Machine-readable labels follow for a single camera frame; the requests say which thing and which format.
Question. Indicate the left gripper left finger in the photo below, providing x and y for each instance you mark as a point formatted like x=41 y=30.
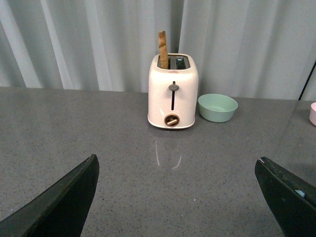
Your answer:
x=61 y=210

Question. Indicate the pink bowl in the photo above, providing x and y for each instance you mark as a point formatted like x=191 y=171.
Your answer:
x=312 y=115

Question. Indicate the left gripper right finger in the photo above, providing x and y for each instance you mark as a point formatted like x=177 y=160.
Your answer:
x=291 y=199

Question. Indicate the white toaster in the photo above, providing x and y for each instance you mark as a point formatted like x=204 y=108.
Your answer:
x=173 y=92

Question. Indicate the green bowl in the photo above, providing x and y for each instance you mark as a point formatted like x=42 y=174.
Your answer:
x=217 y=107

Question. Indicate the grey curtain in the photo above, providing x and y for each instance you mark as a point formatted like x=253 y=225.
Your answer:
x=243 y=48

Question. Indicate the toast slice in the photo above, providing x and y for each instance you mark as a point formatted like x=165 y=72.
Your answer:
x=163 y=50

